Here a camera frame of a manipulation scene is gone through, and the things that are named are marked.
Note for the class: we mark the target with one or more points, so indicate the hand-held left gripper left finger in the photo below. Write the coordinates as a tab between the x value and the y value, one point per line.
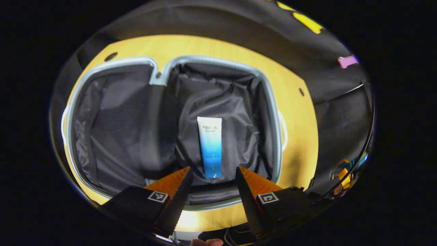
177	205

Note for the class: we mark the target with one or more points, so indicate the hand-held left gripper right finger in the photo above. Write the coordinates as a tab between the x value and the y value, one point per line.
249	205

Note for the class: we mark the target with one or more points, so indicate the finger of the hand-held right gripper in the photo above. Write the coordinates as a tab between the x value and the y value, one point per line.
343	174

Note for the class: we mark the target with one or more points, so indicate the light blue suitcase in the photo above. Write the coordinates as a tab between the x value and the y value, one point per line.
129	119

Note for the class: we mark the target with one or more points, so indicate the black desk grommet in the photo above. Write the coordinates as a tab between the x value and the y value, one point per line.
111	56
301	92

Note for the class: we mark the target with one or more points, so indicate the black backdrop cloth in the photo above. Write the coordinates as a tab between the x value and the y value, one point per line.
211	18

